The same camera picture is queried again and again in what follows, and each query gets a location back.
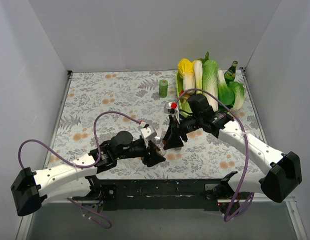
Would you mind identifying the clear pill bottle gold capsules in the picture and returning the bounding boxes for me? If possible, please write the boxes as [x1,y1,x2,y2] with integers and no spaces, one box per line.
[157,143,167,157]

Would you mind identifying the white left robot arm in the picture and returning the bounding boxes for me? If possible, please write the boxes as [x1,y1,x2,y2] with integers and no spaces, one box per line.
[11,131,165,217]

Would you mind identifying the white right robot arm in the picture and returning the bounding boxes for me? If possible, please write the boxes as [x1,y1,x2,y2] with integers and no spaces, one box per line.
[162,94,302,203]

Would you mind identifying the green plastic basin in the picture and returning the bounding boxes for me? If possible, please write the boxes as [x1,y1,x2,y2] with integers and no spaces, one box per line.
[176,72,192,113]

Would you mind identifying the brown mushroom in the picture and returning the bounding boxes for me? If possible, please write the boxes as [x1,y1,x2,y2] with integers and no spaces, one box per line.
[182,93,190,99]

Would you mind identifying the bok choy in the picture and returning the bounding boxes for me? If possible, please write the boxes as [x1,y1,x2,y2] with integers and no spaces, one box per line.
[218,69,235,106]

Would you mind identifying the floral tablecloth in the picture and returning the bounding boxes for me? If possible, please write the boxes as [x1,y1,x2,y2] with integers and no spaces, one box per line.
[44,69,275,180]

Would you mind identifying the green cylindrical container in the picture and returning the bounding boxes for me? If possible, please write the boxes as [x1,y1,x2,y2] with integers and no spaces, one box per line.
[159,79,168,98]

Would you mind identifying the large green napa cabbage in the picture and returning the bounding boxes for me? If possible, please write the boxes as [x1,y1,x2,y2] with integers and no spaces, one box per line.
[202,59,218,98]

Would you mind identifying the yellow napa cabbage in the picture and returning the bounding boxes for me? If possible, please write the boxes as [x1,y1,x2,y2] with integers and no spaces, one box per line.
[177,58,196,91]

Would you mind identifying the green Perrier glass bottle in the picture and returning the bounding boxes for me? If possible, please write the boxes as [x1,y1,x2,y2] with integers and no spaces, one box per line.
[224,60,238,84]

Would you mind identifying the white green leek stalk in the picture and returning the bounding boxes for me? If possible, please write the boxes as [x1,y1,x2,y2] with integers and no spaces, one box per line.
[193,60,203,89]

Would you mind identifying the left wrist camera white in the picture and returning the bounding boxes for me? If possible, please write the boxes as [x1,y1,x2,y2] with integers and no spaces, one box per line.
[140,121,157,141]

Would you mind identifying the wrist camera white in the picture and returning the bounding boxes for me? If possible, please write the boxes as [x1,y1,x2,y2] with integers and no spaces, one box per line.
[140,121,157,141]
[164,102,180,122]

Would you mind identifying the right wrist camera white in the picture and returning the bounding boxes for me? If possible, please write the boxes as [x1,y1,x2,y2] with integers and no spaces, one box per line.
[164,102,180,122]

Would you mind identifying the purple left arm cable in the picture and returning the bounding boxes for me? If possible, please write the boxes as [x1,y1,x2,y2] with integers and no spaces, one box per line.
[18,111,148,229]

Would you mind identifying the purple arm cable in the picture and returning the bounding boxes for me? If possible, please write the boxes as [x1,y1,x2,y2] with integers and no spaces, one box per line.
[18,111,148,229]
[174,88,254,223]

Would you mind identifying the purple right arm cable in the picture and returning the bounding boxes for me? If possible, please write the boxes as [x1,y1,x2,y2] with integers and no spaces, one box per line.
[174,88,254,223]

